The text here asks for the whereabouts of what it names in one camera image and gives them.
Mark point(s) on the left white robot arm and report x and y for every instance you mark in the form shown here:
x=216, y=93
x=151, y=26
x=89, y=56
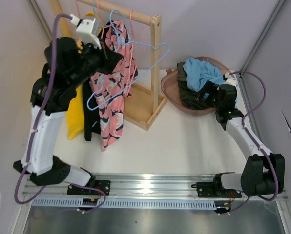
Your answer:
x=66, y=69

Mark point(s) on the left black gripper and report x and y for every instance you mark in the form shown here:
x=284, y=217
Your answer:
x=109, y=59

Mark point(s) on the light blue shorts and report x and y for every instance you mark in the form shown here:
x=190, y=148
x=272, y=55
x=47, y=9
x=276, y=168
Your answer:
x=199, y=72

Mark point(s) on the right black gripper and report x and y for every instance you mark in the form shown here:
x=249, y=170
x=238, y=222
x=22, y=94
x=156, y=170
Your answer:
x=210, y=88

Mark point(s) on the aluminium mounting rail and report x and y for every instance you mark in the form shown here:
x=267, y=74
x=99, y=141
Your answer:
x=137, y=186

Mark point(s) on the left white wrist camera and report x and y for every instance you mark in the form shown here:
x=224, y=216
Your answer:
x=87, y=29

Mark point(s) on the blue wire hanger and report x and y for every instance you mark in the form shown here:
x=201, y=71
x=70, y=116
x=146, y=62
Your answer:
x=94, y=11
x=139, y=76

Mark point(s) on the slotted cable duct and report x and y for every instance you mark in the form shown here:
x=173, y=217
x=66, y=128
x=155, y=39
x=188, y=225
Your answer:
x=191, y=204

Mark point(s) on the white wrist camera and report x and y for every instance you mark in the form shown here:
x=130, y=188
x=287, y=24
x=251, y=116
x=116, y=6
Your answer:
x=229, y=79
x=87, y=29

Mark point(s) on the yellow shorts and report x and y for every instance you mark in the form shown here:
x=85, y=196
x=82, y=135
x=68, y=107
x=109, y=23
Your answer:
x=75, y=115

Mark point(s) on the wooden clothes rack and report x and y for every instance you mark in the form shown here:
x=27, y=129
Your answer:
x=146, y=103

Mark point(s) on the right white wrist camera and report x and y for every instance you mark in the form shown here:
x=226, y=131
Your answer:
x=229, y=79

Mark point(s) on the pink translucent plastic basin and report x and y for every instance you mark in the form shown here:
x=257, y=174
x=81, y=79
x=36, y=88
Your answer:
x=169, y=86

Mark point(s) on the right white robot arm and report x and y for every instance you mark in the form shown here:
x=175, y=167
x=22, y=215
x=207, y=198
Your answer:
x=263, y=173

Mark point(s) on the olive green shorts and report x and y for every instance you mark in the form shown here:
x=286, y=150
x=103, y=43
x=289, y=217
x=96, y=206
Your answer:
x=188, y=97

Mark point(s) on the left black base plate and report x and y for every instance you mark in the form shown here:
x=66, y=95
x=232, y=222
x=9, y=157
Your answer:
x=91, y=188

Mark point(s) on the pink patterned shorts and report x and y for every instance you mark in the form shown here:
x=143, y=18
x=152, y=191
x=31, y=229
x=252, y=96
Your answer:
x=112, y=114

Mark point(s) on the black shorts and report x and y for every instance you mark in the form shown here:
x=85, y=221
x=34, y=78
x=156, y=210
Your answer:
x=91, y=118

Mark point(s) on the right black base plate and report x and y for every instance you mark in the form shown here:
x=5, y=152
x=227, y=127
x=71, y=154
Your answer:
x=214, y=190

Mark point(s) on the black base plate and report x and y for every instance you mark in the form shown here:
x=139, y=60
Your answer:
x=91, y=188
x=214, y=190

